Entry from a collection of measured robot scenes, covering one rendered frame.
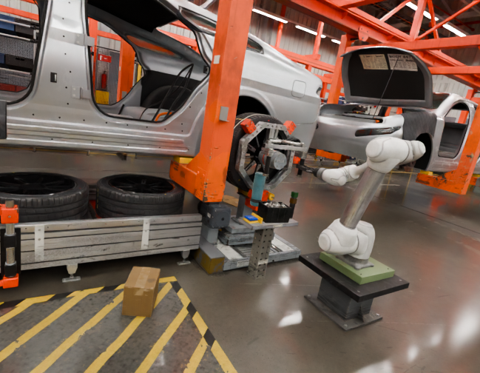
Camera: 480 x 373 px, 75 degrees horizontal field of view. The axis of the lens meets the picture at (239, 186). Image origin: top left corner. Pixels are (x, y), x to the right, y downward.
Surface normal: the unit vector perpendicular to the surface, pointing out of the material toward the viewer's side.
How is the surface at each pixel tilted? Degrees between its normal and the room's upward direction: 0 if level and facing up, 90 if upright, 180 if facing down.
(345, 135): 88
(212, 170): 90
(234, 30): 90
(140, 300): 90
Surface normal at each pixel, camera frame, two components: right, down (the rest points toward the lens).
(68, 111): 0.53, 0.32
